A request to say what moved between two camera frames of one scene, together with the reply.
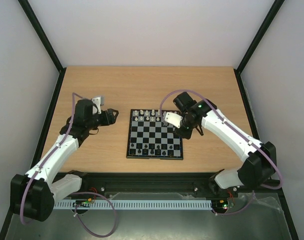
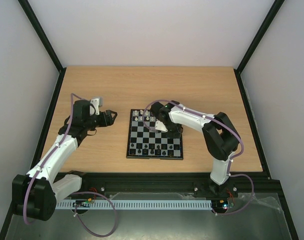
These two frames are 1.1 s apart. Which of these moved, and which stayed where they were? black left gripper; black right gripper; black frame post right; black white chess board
Moved: black right gripper
Stayed: black frame post right; black left gripper; black white chess board
